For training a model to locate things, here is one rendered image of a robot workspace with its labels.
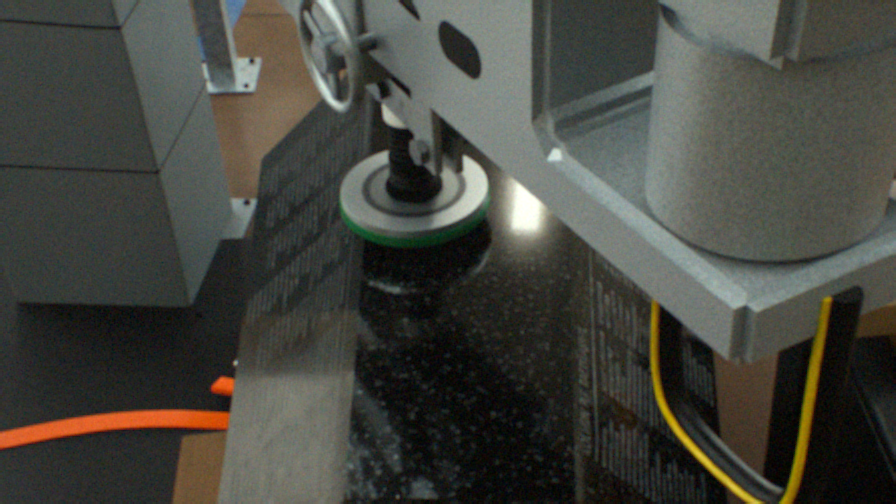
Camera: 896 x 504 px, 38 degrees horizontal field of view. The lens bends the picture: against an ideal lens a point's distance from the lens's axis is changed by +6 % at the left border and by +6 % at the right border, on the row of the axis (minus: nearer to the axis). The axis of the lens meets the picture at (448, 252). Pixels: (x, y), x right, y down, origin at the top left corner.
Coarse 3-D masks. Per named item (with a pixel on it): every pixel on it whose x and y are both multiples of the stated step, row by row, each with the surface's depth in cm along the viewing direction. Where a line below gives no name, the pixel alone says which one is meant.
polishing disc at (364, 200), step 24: (360, 168) 183; (384, 168) 182; (480, 168) 181; (360, 192) 178; (384, 192) 178; (456, 192) 177; (480, 192) 176; (360, 216) 173; (384, 216) 173; (408, 216) 173; (432, 216) 172; (456, 216) 172
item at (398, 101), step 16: (288, 0) 179; (384, 80) 158; (384, 96) 159; (400, 96) 155; (400, 112) 157; (448, 128) 148; (416, 144) 147; (448, 144) 148; (464, 144) 151; (416, 160) 149; (448, 160) 149
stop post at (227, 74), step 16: (192, 0) 368; (208, 0) 368; (224, 0) 374; (208, 16) 371; (224, 16) 372; (208, 32) 374; (224, 32) 374; (208, 48) 377; (224, 48) 377; (208, 64) 380; (224, 64) 380; (240, 64) 391; (256, 64) 391; (208, 80) 384; (224, 80) 383; (240, 80) 384; (256, 80) 384
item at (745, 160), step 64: (704, 64) 95; (768, 64) 92; (832, 64) 91; (704, 128) 98; (768, 128) 95; (832, 128) 95; (704, 192) 101; (768, 192) 98; (832, 192) 99; (768, 256) 102
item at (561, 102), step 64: (384, 0) 140; (448, 0) 126; (512, 0) 115; (576, 0) 113; (640, 0) 117; (704, 0) 91; (768, 0) 86; (832, 0) 86; (384, 64) 146; (448, 64) 131; (512, 64) 119; (576, 64) 117; (640, 64) 121; (512, 128) 123; (576, 128) 120; (640, 128) 121; (576, 192) 117; (640, 192) 112; (640, 256) 111; (704, 256) 105; (832, 256) 104; (704, 320) 105; (768, 320) 102
